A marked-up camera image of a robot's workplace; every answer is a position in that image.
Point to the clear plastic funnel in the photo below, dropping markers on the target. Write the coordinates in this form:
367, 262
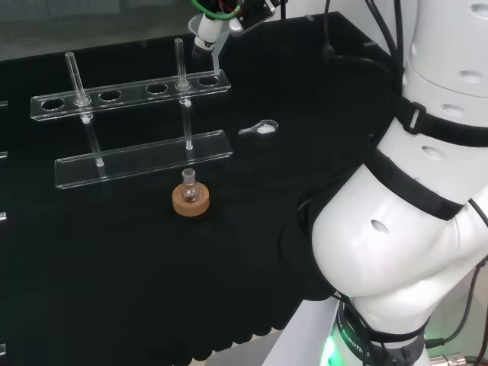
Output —
216, 57

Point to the clear tape strip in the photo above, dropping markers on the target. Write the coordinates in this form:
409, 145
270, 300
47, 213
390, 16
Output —
307, 17
370, 44

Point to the clear acrylic funnel stand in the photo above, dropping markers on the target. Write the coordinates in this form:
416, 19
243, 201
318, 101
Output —
145, 158

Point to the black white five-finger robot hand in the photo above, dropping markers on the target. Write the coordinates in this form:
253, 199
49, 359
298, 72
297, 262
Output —
207, 28

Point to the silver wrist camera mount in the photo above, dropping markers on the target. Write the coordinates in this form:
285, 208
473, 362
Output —
253, 17

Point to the small round-bottom glass flask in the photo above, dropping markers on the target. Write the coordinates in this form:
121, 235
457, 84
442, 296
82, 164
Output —
189, 190

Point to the black bench cloth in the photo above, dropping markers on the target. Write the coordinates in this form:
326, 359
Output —
114, 267

